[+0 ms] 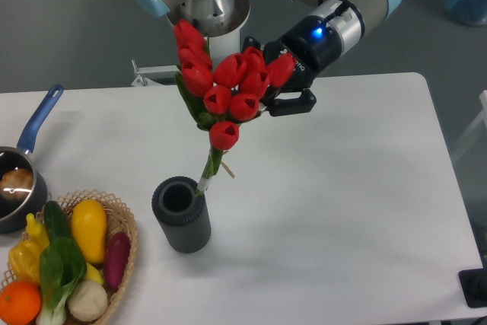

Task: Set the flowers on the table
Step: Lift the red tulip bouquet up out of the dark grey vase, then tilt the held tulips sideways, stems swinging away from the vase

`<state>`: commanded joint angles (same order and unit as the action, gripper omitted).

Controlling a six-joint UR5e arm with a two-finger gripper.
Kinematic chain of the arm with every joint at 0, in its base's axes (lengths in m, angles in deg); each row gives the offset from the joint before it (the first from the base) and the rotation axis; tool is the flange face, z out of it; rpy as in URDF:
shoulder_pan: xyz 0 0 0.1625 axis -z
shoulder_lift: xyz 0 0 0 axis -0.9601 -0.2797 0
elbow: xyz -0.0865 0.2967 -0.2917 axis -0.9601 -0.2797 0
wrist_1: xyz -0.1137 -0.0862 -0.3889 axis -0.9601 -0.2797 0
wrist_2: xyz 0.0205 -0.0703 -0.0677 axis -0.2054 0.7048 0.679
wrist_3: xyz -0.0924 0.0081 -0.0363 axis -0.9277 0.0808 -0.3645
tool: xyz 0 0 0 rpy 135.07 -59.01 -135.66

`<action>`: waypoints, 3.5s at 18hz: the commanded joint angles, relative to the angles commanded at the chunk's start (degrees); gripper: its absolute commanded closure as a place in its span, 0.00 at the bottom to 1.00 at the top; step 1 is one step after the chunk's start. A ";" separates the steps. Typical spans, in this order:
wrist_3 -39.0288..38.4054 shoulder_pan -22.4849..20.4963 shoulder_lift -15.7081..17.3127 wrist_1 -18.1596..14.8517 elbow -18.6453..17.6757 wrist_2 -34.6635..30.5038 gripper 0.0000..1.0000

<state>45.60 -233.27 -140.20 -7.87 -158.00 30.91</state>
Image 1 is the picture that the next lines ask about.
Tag yellow bell pepper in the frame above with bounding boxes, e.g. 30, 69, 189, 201
8, 240, 42, 285

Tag green bok choy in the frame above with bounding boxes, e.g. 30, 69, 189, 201
36, 237, 86, 324

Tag red tulip bouquet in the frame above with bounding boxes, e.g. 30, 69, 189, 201
173, 20, 296, 196

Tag orange fruit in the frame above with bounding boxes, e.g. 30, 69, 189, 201
1, 281, 42, 325

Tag woven wicker basket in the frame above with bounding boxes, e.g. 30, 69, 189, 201
1, 190, 138, 324

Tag purple eggplant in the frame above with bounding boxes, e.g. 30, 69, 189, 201
103, 231, 131, 291

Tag beige garlic bulb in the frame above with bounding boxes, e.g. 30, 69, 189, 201
68, 280, 108, 322

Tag bread roll in pan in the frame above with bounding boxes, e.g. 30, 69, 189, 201
1, 168, 33, 202

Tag blue handled saucepan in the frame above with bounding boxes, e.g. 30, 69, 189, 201
1, 84, 64, 234

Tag yellow squash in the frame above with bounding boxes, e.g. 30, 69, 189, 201
71, 199, 107, 265

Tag black device at table edge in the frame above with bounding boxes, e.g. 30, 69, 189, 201
458, 269, 486, 308

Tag dark grey ribbed vase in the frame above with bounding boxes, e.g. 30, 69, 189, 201
151, 176, 212, 253

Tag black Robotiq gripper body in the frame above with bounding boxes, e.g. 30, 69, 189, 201
263, 8, 343, 92

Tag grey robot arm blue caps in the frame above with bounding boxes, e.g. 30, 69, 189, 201
136, 0, 402, 116

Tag green cucumber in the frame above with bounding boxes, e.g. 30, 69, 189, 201
43, 200, 72, 241

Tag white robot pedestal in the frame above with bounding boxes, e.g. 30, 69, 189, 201
130, 0, 252, 88

